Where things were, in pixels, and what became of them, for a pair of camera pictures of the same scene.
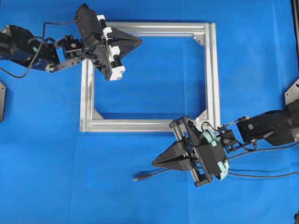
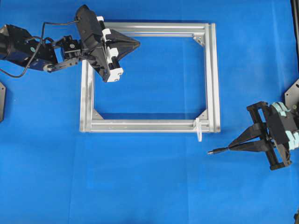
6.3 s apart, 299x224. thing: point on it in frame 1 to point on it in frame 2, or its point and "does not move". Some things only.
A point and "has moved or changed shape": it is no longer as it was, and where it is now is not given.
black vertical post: [295, 13] does not move
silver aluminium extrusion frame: [207, 30] does not move
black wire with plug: [138, 178] has moved or changed shape
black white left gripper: [94, 33] does not move
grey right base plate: [292, 94] does not move
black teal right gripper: [206, 159] to [280, 128]
